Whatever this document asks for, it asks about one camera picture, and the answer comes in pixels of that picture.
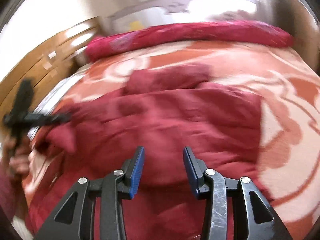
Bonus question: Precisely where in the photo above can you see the wooden headboard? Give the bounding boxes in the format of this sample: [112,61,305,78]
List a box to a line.
[1,17,101,116]

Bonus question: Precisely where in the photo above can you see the person's left hand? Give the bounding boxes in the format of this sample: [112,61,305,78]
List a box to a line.
[1,134,31,182]

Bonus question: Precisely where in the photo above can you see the white bed sheet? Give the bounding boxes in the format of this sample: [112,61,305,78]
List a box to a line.
[27,67,89,140]

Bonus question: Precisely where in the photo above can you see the grey bed guard rail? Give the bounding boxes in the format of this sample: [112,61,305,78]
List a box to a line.
[105,0,263,34]

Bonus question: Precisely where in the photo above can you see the crimson rolled duvet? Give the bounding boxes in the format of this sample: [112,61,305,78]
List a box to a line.
[85,21,294,62]

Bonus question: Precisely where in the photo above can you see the orange white patterned blanket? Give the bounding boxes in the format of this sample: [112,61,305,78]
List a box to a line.
[58,41,319,239]

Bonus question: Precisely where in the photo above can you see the dark red quilted jacket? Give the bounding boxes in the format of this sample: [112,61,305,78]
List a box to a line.
[26,64,261,239]

